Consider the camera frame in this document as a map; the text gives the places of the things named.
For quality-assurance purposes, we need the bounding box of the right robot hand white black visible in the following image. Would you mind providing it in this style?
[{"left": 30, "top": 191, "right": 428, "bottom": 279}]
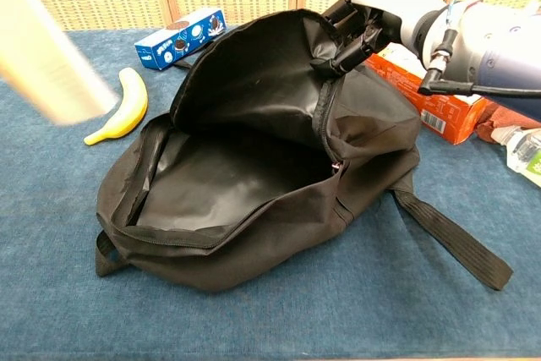
[{"left": 310, "top": 0, "right": 447, "bottom": 79}]

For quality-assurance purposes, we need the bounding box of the black backpack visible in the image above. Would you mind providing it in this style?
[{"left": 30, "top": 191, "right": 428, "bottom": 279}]
[{"left": 95, "top": 8, "right": 515, "bottom": 293}]

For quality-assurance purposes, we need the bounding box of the yellow banana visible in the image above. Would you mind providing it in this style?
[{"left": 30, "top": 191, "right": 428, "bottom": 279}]
[{"left": 83, "top": 67, "right": 149, "bottom": 146}]

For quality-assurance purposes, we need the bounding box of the orange snack box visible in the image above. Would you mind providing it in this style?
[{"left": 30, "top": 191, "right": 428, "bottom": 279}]
[{"left": 365, "top": 52, "right": 489, "bottom": 145}]

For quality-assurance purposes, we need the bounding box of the brown cloth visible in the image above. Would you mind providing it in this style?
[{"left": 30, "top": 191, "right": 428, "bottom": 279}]
[{"left": 476, "top": 105, "right": 541, "bottom": 140}]

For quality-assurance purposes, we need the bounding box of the clear plastic bottle green label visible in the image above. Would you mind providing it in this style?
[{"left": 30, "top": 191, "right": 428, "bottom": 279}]
[{"left": 489, "top": 126, "right": 541, "bottom": 189}]

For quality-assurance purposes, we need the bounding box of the blue cookie box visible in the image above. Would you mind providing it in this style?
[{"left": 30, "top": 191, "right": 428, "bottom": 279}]
[{"left": 134, "top": 7, "right": 228, "bottom": 72}]

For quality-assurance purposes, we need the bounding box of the blue table mat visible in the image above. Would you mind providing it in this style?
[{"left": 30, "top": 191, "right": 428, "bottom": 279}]
[{"left": 0, "top": 25, "right": 541, "bottom": 361}]

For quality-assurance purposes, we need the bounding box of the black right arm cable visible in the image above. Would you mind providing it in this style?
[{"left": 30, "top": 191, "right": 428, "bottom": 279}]
[{"left": 417, "top": 26, "right": 541, "bottom": 98}]

